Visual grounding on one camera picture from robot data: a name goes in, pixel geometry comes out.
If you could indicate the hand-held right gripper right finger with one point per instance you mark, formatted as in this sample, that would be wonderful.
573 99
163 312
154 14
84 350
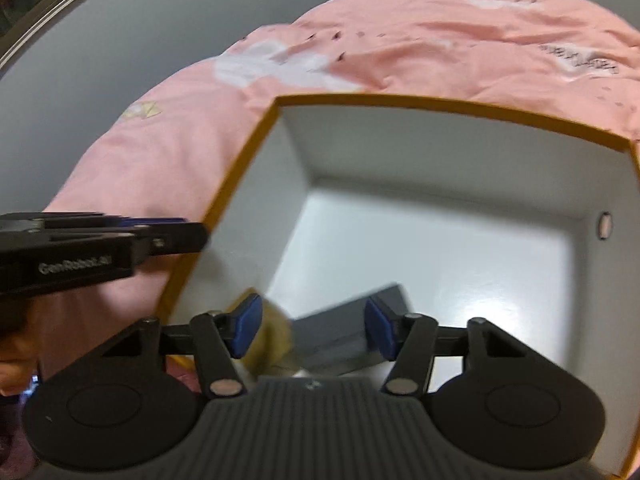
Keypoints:
380 330

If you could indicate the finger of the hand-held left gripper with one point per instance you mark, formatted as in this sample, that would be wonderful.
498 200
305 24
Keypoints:
180 239
150 221

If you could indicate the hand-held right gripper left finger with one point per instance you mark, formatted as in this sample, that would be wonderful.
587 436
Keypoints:
248 324

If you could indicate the orange cardboard box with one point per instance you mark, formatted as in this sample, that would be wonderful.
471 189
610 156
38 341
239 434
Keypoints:
450 160

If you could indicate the person's left hand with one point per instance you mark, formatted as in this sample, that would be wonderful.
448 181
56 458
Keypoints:
17 367

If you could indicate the pink printed blanket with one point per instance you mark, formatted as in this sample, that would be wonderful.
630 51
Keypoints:
175 150

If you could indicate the window frame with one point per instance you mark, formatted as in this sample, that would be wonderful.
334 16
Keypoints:
45 5

